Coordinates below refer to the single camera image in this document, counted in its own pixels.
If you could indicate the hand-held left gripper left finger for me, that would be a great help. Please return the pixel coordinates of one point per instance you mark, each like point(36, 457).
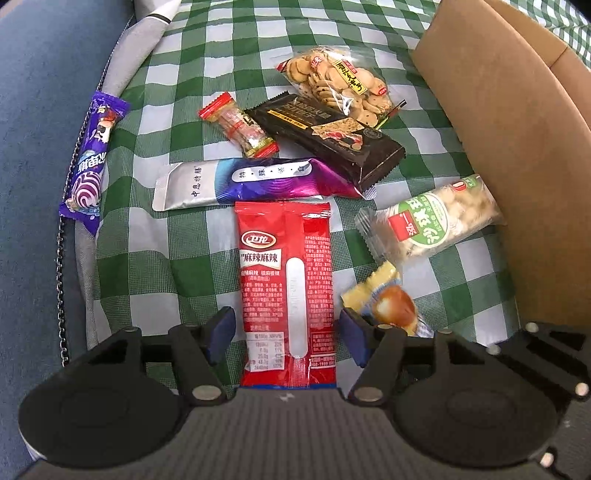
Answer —
point(219, 334)

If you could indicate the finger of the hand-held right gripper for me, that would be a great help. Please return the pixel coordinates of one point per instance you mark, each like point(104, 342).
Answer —
point(570, 443)
point(554, 355)

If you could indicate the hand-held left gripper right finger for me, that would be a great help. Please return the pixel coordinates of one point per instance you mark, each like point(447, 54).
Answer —
point(355, 339)

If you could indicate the small yellow snack packet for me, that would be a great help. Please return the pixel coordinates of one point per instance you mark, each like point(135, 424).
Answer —
point(392, 302)

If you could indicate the red spicy strip packet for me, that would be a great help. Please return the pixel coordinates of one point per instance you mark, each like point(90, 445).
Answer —
point(281, 258)

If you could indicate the black cracker packet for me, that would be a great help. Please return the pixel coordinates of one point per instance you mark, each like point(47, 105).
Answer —
point(323, 138)

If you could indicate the purple snack packet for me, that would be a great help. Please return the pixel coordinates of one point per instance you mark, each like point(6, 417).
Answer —
point(90, 175)

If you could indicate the red candy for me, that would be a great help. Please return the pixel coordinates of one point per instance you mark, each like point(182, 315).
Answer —
point(238, 124)

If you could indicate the cardboard box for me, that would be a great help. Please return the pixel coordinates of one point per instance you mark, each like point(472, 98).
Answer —
point(508, 115)

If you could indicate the green checkered cloth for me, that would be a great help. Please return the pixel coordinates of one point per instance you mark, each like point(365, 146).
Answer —
point(184, 258)

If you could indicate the green and white snack packet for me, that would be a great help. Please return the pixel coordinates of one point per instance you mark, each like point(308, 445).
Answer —
point(434, 221)

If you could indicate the silver and purple packet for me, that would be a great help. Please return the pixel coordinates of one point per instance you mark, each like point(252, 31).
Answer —
point(258, 182)

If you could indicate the clear biscuit bag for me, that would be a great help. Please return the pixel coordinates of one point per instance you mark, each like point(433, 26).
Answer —
point(332, 83)

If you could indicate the blue fabric surface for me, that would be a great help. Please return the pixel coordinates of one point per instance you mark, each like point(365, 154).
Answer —
point(37, 138)

